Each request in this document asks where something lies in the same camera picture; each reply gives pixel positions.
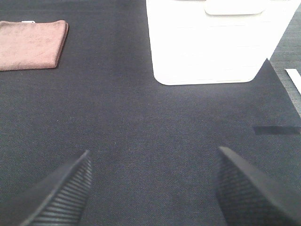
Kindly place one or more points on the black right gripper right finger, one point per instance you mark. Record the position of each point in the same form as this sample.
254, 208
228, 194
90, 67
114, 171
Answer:
248, 197

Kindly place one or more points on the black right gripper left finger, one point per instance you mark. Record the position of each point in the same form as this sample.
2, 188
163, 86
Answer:
60, 198

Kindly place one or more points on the pink-brown towel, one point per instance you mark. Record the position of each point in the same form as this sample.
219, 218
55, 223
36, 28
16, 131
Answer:
25, 46

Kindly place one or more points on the white plastic basket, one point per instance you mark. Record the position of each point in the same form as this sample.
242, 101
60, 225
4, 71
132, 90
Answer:
214, 41

